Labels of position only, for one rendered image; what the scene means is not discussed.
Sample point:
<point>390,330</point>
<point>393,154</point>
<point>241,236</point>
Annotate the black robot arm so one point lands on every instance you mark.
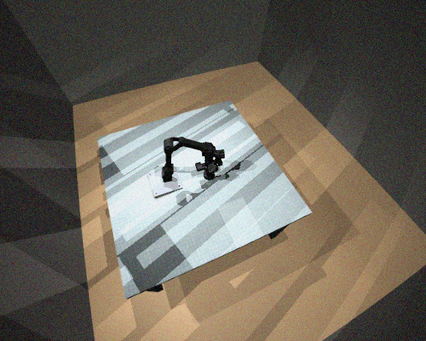
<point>208,150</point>

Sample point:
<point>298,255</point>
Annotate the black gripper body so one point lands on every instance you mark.
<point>200,166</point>

